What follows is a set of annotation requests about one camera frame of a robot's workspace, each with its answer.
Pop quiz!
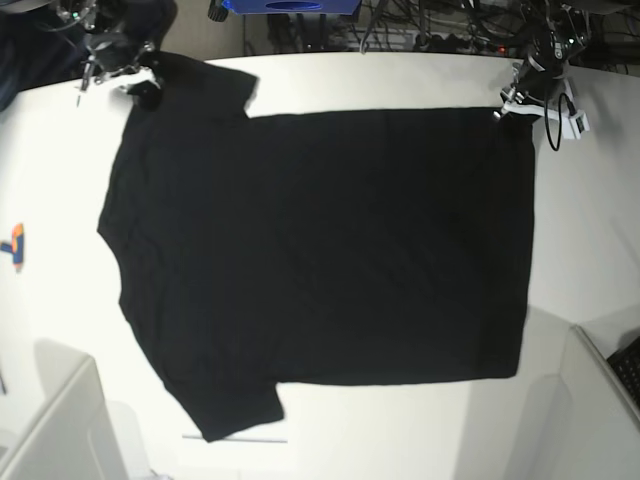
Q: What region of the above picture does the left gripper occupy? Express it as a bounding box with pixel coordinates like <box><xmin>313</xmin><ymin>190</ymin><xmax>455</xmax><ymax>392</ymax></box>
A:
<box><xmin>492</xmin><ymin>30</ymin><xmax>575</xmax><ymax>122</ymax></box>

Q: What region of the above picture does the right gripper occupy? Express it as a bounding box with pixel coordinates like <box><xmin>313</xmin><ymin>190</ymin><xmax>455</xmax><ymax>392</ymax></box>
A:
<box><xmin>82</xmin><ymin>32</ymin><xmax>163</xmax><ymax>109</ymax></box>

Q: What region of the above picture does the black T-shirt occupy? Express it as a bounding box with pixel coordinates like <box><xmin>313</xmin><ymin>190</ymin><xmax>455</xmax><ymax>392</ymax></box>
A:
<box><xmin>98</xmin><ymin>53</ymin><xmax>535</xmax><ymax>442</ymax></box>

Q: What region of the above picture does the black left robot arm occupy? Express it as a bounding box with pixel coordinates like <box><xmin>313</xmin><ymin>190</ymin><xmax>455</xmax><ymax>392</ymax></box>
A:
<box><xmin>494</xmin><ymin>1</ymin><xmax>639</xmax><ymax>120</ymax></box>

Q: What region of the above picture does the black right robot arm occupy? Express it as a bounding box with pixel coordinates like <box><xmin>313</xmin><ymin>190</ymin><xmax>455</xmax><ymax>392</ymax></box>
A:
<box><xmin>54</xmin><ymin>1</ymin><xmax>178</xmax><ymax>111</ymax></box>

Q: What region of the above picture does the black power strip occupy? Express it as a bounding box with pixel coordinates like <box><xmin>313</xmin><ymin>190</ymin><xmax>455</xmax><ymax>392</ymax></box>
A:
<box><xmin>413</xmin><ymin>34</ymin><xmax>508</xmax><ymax>56</ymax></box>

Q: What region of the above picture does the blue box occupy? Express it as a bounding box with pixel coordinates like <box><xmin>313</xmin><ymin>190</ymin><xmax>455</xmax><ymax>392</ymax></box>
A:
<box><xmin>222</xmin><ymin>0</ymin><xmax>361</xmax><ymax>15</ymax></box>

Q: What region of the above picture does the person in dark clothing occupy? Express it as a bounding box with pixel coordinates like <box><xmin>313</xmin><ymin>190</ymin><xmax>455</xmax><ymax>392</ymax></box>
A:
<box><xmin>1</xmin><ymin>1</ymin><xmax>86</xmax><ymax>110</ymax></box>

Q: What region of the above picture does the orange blue toy tool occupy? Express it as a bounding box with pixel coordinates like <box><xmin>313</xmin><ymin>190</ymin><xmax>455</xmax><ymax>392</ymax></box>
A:
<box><xmin>1</xmin><ymin>223</ymin><xmax>25</xmax><ymax>272</ymax></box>

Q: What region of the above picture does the black keyboard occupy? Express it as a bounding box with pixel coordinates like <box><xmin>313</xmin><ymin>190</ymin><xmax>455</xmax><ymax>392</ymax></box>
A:
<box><xmin>607</xmin><ymin>338</ymin><xmax>640</xmax><ymax>405</ymax></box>

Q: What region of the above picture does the white bin right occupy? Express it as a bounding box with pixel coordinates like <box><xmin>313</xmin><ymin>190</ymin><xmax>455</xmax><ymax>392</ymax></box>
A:
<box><xmin>531</xmin><ymin>327</ymin><xmax>639</xmax><ymax>480</ymax></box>

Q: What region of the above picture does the white bin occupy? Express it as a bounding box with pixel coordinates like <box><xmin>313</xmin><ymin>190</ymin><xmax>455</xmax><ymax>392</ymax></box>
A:
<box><xmin>1</xmin><ymin>340</ymin><xmax>128</xmax><ymax>479</ymax></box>
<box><xmin>531</xmin><ymin>327</ymin><xmax>639</xmax><ymax>480</ymax></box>

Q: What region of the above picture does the white bin left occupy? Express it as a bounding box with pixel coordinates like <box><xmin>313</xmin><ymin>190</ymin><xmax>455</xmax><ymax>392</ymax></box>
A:
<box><xmin>1</xmin><ymin>340</ymin><xmax>128</xmax><ymax>479</ymax></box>

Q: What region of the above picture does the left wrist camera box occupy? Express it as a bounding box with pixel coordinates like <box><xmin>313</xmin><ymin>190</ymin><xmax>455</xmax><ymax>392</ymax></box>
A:
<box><xmin>561</xmin><ymin>110</ymin><xmax>590</xmax><ymax>140</ymax></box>

